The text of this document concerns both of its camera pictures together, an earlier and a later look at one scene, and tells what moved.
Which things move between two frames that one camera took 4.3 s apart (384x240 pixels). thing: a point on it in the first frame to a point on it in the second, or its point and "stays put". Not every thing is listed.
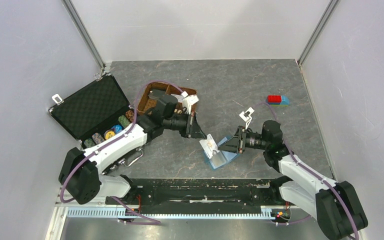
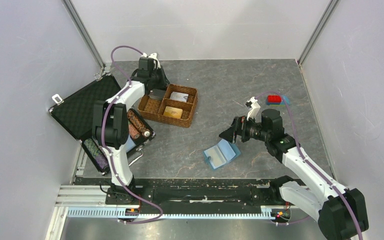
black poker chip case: x=99 y=109 stays put
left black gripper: x=196 y=131 to x=164 y=82
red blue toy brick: x=278 y=100 stays put
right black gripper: x=235 y=144 to x=239 y=123
